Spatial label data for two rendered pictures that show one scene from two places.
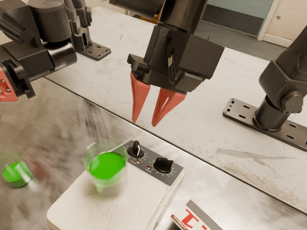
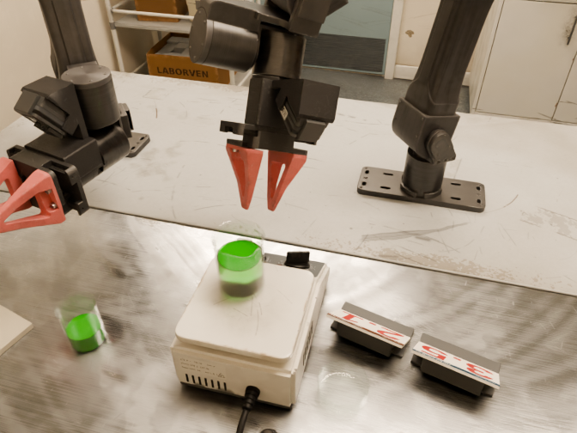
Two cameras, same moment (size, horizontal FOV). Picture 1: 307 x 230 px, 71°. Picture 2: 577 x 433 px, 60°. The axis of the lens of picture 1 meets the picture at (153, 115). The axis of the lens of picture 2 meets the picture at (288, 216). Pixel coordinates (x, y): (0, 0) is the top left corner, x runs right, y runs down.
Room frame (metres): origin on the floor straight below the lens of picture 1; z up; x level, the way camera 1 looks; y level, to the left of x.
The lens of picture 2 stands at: (-0.24, 0.09, 1.38)
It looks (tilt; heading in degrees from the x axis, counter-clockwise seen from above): 39 degrees down; 347
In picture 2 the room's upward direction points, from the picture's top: straight up
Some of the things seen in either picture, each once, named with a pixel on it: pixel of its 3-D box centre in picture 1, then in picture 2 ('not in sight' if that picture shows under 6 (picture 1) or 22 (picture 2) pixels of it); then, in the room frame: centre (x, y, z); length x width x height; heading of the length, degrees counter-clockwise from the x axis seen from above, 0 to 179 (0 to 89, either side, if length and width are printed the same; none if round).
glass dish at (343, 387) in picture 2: not in sight; (343, 387); (0.04, -0.03, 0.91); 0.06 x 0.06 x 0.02
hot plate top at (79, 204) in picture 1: (109, 201); (248, 303); (0.11, 0.05, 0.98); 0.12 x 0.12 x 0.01; 62
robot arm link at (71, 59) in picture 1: (57, 51); (99, 143); (0.37, 0.20, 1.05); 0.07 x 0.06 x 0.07; 139
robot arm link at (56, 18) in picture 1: (60, 26); (96, 106); (0.41, 0.20, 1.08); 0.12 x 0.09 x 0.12; 12
